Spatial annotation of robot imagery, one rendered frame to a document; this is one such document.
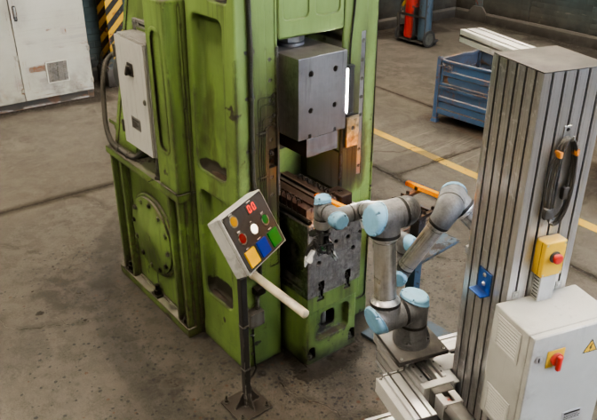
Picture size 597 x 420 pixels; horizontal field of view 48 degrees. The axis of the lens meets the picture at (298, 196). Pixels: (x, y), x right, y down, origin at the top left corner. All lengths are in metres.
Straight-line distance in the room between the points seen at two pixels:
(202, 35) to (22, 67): 5.00
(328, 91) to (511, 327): 1.49
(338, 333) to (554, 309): 1.79
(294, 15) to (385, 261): 1.30
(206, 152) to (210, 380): 1.26
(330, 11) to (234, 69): 0.59
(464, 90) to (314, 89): 4.17
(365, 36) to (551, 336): 1.88
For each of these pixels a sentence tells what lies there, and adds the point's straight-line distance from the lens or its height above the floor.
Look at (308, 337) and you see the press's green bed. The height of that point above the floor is 0.21.
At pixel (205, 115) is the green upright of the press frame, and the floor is 1.40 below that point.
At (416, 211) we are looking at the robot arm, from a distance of 2.52.
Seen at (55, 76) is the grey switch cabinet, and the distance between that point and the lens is 8.35.
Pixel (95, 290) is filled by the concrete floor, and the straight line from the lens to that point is 4.75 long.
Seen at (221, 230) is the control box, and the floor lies 1.15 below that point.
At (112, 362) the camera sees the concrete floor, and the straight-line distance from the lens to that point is 4.13.
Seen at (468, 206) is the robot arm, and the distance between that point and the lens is 2.98.
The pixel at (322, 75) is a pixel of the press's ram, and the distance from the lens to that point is 3.24.
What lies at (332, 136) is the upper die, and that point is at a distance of 3.39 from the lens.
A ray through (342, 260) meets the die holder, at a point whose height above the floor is 0.63.
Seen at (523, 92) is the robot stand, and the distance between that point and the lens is 2.21.
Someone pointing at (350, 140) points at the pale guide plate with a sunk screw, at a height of 1.22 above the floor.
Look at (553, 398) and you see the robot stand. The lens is 2.55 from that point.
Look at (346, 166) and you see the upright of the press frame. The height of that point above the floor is 1.06.
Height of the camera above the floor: 2.59
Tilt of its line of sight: 27 degrees down
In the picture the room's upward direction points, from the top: straight up
